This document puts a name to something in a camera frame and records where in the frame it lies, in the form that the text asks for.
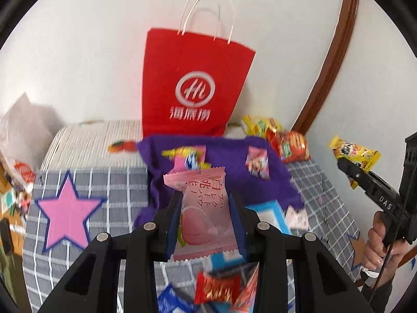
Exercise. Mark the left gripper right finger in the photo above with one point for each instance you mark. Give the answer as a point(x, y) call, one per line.
point(321, 284)

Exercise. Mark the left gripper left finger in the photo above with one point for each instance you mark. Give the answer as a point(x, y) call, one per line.
point(91, 283)

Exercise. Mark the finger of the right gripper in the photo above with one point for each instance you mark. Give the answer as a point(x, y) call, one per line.
point(356, 175)

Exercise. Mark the yellow cartoon snack packet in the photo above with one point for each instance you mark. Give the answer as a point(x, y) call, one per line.
point(365, 158)

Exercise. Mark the white red packet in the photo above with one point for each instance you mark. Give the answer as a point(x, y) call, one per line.
point(297, 219)

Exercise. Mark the pink silver-banded snack packet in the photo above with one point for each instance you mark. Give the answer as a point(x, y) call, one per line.
point(257, 162)

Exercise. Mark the red gold snack packet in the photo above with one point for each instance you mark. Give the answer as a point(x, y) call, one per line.
point(214, 289)

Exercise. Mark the light pink peach packet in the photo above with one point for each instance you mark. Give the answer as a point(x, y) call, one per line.
point(205, 225)

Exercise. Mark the pink yellow snack bag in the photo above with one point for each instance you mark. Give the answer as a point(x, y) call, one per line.
point(186, 158)

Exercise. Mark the person's right hand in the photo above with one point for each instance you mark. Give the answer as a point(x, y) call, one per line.
point(375, 252)

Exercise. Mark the orange paper star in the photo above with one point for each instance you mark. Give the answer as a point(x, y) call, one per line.
point(358, 248)

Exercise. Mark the orange chips bag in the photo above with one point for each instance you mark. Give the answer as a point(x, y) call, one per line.
point(290, 146)

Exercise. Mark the pink paper star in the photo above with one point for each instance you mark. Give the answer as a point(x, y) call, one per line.
point(67, 214)

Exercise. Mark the blue white tissue box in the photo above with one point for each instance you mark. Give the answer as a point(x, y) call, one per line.
point(270, 214)

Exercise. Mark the yellow chips bag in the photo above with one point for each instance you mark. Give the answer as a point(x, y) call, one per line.
point(257, 126)

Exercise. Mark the white printed fruit mat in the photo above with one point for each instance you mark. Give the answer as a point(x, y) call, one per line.
point(95, 145)

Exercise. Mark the white plastic bag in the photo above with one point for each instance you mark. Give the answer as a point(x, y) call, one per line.
point(27, 131)

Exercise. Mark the red paper shopping bag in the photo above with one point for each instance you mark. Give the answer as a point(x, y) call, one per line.
point(191, 81)

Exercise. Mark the brown wooden door frame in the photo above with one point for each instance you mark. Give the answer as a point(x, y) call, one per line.
point(330, 68)

